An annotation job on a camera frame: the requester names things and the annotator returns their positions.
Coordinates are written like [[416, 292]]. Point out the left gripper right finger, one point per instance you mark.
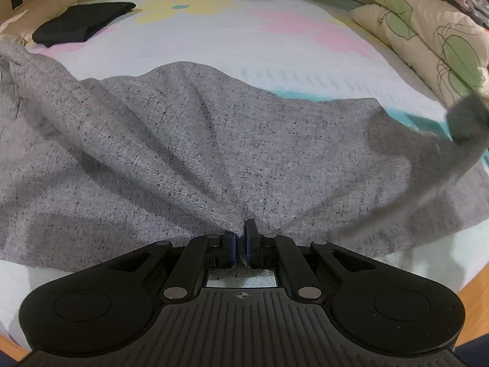
[[384, 309]]

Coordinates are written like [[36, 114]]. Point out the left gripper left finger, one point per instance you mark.
[[110, 305]]

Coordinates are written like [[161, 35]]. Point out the grey speckled pants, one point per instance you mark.
[[91, 169]]

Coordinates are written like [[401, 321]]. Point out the cream leaf print pillow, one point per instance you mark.
[[452, 35]]

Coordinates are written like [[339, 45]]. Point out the folded black garment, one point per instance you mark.
[[79, 23]]

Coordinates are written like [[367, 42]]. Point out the beige pillow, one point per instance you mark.
[[20, 28]]

